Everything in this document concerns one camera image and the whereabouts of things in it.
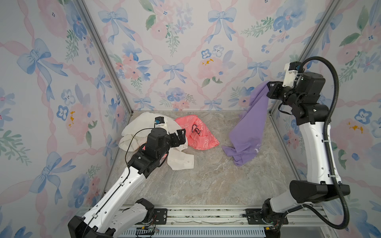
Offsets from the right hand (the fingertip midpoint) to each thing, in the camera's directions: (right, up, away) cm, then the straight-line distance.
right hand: (269, 81), depth 65 cm
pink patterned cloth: (-30, -27, +32) cm, 51 cm away
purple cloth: (-6, -25, +13) cm, 28 cm away
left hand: (-41, -22, +6) cm, 47 cm away
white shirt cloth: (-44, -41, +27) cm, 65 cm away
